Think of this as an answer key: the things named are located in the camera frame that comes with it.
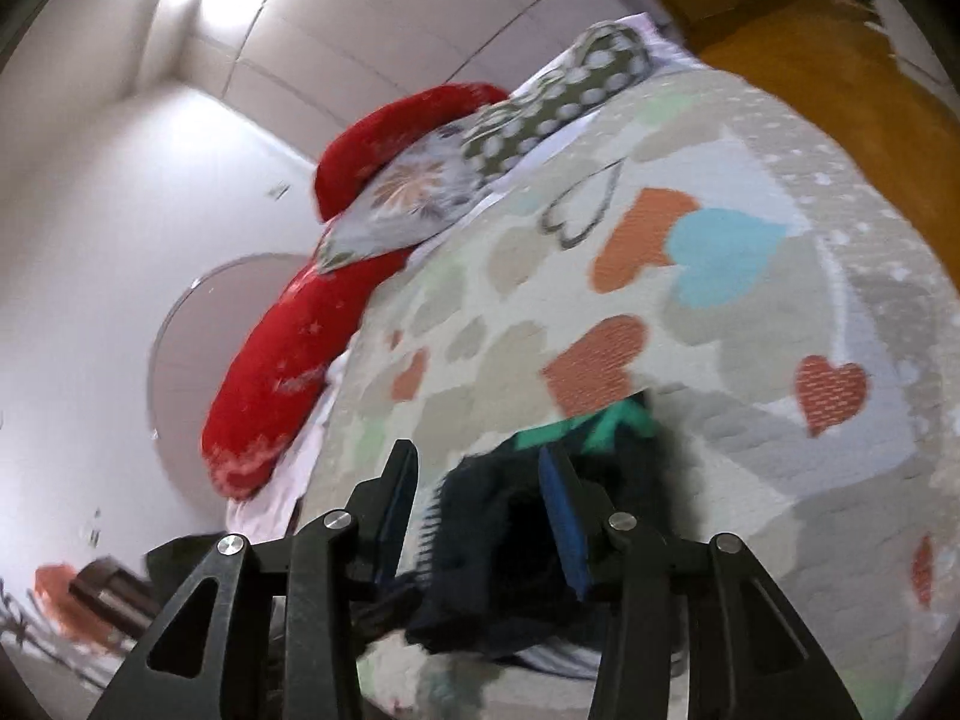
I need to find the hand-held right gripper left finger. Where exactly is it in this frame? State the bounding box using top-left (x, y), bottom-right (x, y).
top-left (86, 439), bottom-right (421, 720)

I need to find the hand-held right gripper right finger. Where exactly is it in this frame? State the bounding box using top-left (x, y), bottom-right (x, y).
top-left (536, 442), bottom-right (863, 720)

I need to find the dark navy pants striped lining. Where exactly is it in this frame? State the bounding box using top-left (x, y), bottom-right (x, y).
top-left (405, 390), bottom-right (698, 680)

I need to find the white bed sheet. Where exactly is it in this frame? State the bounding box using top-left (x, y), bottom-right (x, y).
top-left (225, 360), bottom-right (361, 541)

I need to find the long red bolster pillow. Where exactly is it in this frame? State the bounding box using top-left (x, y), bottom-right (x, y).
top-left (201, 247), bottom-right (410, 503)

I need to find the heart patterned quilt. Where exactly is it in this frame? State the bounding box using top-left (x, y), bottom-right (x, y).
top-left (300, 67), bottom-right (946, 720)

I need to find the round white headboard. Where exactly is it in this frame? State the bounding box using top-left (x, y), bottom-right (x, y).
top-left (146, 253), bottom-right (316, 533)

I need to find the dark wooden furniture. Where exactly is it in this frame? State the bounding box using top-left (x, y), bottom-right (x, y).
top-left (67, 559), bottom-right (160, 640)

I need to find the floral grey pillow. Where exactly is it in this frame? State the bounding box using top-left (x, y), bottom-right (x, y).
top-left (315, 109), bottom-right (511, 275)

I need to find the small red pillow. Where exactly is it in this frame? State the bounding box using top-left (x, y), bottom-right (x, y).
top-left (315, 82), bottom-right (515, 224)

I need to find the olive polka dot bolster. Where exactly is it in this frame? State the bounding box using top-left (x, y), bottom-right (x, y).
top-left (461, 21), bottom-right (653, 181)

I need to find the white wardrobe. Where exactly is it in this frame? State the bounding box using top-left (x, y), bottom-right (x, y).
top-left (135, 0), bottom-right (623, 166)

